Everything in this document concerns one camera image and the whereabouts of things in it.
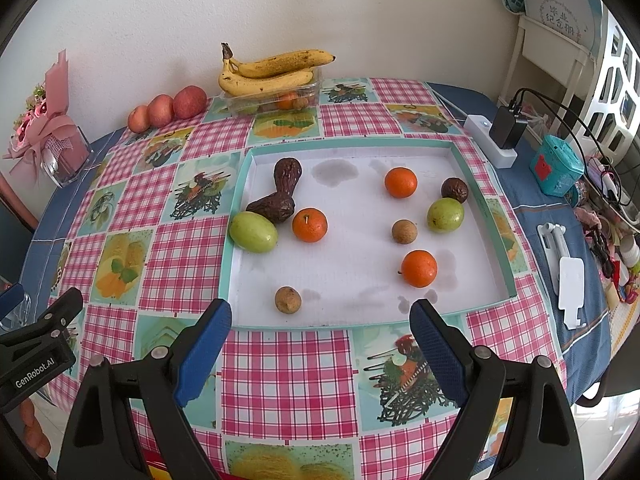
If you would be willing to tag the small pale red apple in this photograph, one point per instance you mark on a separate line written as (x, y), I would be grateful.
(138, 118)

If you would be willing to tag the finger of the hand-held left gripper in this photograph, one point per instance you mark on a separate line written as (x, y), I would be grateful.
(10, 302)
(62, 312)

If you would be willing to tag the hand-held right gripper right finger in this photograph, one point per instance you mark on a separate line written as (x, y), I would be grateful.
(437, 355)

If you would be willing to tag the pink wrapped flower bouquet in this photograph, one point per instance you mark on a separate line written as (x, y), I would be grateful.
(47, 110)

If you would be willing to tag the white lattice shelf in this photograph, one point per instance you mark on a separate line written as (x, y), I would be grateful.
(617, 85)

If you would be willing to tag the longan inside clear container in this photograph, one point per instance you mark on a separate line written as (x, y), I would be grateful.
(300, 104)

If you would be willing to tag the large red apple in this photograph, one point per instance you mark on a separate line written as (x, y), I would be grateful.
(190, 102)

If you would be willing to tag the oval green fruit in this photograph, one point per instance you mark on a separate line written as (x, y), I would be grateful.
(252, 232)

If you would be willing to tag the black chair frame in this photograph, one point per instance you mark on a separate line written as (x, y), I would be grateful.
(597, 392)

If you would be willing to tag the white printed sign board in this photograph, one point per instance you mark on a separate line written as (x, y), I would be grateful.
(560, 5)

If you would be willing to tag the clear acrylic vase box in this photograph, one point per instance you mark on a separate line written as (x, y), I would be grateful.
(70, 160)

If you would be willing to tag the clear plastic fruit container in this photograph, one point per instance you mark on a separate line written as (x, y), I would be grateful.
(240, 105)

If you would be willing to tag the small white bottle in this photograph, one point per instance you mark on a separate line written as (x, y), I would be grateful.
(630, 251)

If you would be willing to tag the white tray with teal rim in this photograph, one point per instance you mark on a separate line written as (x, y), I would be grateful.
(350, 265)

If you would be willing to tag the tangerine inside clear container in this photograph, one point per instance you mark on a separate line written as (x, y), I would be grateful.
(286, 101)

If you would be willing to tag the teal box with red label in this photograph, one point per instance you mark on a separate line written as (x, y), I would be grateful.
(555, 165)

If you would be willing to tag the black charger plug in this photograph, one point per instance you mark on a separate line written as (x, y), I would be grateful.
(507, 127)

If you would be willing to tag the pink checkered printed tablecloth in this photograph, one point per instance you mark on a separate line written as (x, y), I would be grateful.
(285, 375)

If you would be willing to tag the small orange tangerine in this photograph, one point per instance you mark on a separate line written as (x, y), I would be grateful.
(400, 182)

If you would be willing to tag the round dark brown avocado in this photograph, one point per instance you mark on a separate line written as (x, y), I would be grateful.
(454, 190)

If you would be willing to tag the pink curved chair back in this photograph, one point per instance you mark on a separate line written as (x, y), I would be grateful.
(15, 207)

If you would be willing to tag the round green fruit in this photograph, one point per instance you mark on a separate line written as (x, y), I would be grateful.
(445, 214)

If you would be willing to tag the medium red apple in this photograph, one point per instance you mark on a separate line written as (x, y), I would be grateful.
(160, 110)

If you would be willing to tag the white phone stand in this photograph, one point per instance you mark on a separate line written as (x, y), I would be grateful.
(570, 280)

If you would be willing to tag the person's left hand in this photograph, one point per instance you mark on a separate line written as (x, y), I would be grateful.
(37, 435)

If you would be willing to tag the bunch of spotted bananas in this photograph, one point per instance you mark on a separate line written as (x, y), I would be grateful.
(270, 77)

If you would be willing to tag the white wooden rack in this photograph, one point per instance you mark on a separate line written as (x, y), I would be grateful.
(522, 50)

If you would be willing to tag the long-necked dark brown avocado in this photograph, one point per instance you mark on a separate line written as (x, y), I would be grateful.
(287, 175)

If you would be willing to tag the white power strip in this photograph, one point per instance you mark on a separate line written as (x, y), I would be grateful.
(480, 132)

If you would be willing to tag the brown longan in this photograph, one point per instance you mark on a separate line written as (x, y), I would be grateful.
(404, 231)
(286, 300)

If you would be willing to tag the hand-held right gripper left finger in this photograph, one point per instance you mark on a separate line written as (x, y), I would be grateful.
(202, 355)

